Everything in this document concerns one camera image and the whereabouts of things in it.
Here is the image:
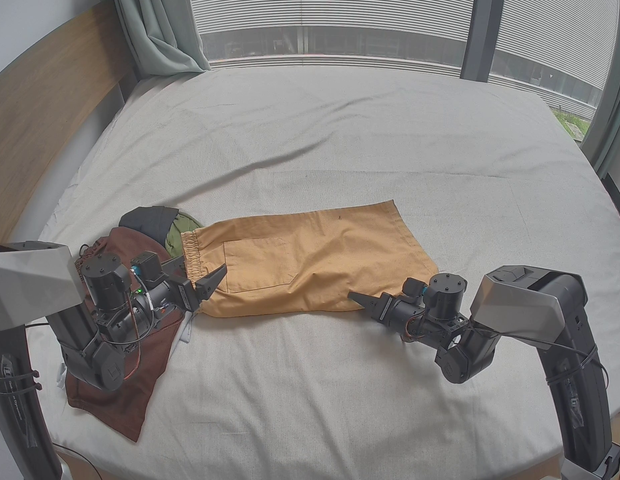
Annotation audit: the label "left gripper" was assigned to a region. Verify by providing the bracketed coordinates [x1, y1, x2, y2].
[147, 254, 228, 320]

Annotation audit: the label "bed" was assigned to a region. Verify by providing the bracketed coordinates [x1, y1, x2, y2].
[0, 0, 620, 480]

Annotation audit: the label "brown shorts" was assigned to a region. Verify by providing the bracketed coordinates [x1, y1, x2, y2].
[65, 225, 188, 444]

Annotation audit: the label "tan shorts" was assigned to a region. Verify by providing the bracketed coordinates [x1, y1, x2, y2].
[180, 199, 439, 319]

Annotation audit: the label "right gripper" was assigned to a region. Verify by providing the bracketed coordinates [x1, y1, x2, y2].
[348, 290, 426, 330]

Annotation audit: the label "window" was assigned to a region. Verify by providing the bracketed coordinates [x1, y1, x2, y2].
[182, 0, 620, 144]

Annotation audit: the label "grey-green curtain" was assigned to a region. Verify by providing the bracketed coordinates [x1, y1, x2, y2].
[580, 0, 620, 176]
[108, 0, 212, 80]

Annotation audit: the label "green garment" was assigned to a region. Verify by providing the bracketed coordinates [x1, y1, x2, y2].
[165, 211, 206, 254]

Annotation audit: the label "white garment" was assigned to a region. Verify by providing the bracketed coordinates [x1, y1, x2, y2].
[56, 315, 193, 391]

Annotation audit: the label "black garment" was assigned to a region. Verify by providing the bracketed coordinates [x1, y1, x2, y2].
[120, 207, 180, 249]

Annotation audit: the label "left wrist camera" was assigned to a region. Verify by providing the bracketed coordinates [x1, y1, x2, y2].
[130, 250, 163, 281]

